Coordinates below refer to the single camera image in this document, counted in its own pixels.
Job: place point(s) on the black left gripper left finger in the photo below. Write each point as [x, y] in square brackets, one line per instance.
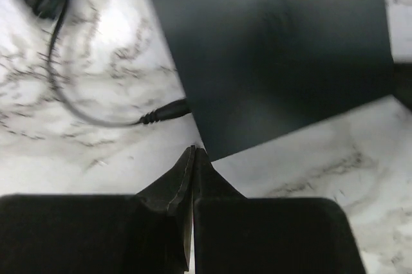
[147, 232]

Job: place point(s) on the black network switch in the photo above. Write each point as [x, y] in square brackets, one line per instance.
[254, 70]

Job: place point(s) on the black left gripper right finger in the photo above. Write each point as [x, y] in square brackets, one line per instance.
[235, 234]

